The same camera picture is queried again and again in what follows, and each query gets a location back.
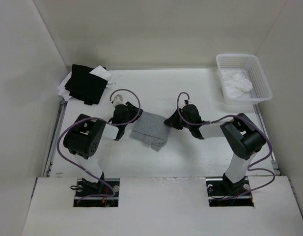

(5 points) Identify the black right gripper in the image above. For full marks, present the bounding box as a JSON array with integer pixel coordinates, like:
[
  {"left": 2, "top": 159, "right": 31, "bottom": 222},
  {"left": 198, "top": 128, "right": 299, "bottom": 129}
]
[{"left": 164, "top": 108, "right": 192, "bottom": 130}]

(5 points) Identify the grey tank top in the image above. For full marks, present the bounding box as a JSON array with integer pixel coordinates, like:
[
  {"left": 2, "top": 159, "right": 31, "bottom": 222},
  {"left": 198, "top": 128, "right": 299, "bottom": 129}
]
[{"left": 129, "top": 111, "right": 171, "bottom": 152}]

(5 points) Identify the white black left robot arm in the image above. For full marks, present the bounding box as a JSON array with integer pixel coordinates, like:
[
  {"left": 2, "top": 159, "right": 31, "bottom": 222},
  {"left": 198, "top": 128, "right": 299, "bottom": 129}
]
[{"left": 56, "top": 102, "right": 143, "bottom": 197}]

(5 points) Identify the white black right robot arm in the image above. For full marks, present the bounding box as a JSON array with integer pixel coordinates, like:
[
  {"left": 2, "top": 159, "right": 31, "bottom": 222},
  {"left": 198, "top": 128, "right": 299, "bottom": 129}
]
[{"left": 164, "top": 104, "right": 267, "bottom": 199}]

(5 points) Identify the white folded tank top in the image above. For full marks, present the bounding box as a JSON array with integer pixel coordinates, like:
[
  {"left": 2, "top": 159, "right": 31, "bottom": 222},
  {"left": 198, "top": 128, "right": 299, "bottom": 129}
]
[{"left": 57, "top": 66, "right": 115, "bottom": 101}]

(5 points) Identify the black folded tank top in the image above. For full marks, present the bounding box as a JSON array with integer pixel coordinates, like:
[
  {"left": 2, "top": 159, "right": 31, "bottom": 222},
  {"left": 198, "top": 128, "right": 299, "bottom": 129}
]
[{"left": 65, "top": 64, "right": 108, "bottom": 105}]

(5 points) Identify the crumpled white tank top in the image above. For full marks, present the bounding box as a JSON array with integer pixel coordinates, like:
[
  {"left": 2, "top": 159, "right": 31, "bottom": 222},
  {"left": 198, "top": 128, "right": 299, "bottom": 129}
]
[{"left": 221, "top": 70, "right": 253, "bottom": 99}]

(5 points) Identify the white plastic mesh basket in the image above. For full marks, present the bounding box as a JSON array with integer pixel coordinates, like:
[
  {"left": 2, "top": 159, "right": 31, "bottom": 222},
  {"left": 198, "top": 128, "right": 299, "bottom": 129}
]
[{"left": 216, "top": 54, "right": 273, "bottom": 105}]

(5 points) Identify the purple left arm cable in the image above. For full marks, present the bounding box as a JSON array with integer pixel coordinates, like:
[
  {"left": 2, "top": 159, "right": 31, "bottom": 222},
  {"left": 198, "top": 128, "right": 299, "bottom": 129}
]
[{"left": 57, "top": 88, "right": 142, "bottom": 206}]

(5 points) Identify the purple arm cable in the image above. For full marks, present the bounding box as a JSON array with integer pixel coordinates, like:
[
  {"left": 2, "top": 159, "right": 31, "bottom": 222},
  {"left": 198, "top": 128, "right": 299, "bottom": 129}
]
[
  {"left": 177, "top": 92, "right": 276, "bottom": 200},
  {"left": 57, "top": 88, "right": 142, "bottom": 206}
]

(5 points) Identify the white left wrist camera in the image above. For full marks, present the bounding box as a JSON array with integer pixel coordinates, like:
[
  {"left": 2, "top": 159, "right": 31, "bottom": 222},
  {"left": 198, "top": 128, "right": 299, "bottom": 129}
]
[{"left": 111, "top": 94, "right": 124, "bottom": 107}]

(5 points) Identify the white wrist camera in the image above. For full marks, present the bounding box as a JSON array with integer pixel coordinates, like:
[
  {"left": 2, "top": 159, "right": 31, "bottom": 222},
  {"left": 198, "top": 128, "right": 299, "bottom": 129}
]
[
  {"left": 184, "top": 99, "right": 191, "bottom": 106},
  {"left": 111, "top": 94, "right": 124, "bottom": 107}
]

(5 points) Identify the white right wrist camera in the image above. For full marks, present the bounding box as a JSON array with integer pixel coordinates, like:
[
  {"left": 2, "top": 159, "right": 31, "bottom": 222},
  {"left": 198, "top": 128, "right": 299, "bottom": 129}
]
[{"left": 184, "top": 99, "right": 191, "bottom": 106}]

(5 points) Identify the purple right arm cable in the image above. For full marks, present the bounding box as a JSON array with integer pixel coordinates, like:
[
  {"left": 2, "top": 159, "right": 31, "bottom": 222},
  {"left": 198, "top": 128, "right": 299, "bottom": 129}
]
[{"left": 177, "top": 92, "right": 276, "bottom": 200}]

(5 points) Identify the aluminium table edge rail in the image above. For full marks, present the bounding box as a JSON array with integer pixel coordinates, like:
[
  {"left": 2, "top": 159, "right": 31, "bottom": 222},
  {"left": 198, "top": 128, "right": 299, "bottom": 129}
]
[{"left": 41, "top": 96, "right": 67, "bottom": 177}]

